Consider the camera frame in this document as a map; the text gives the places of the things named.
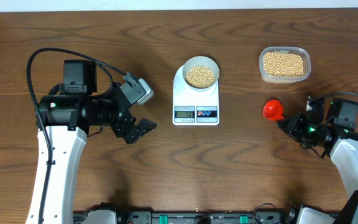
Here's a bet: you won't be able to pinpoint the white digital kitchen scale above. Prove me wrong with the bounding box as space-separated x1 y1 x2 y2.
172 65 220 126

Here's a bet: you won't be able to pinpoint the red measuring scoop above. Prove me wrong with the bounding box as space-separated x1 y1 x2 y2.
262 100 285 121

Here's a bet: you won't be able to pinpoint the clear plastic container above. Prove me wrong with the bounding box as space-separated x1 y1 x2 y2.
259 46 311 84

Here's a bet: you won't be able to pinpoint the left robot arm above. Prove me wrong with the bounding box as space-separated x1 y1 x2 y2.
26 60 157 223

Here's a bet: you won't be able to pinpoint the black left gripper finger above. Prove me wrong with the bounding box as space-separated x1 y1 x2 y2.
123 125 146 144
137 118 157 134

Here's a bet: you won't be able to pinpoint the soybeans in container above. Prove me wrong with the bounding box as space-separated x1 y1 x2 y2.
262 52 304 77

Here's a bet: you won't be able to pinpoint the black left camera cable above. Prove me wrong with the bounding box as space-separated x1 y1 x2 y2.
25 47 136 224

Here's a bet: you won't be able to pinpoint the soybeans in bowl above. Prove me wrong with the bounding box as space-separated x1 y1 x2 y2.
185 65 216 89

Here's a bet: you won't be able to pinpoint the light blue bowl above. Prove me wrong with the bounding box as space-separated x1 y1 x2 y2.
182 56 220 91

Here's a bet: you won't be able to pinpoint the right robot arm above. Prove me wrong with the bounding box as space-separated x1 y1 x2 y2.
278 98 358 223

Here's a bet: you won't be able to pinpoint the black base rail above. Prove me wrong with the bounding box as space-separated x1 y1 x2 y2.
73 203 339 224

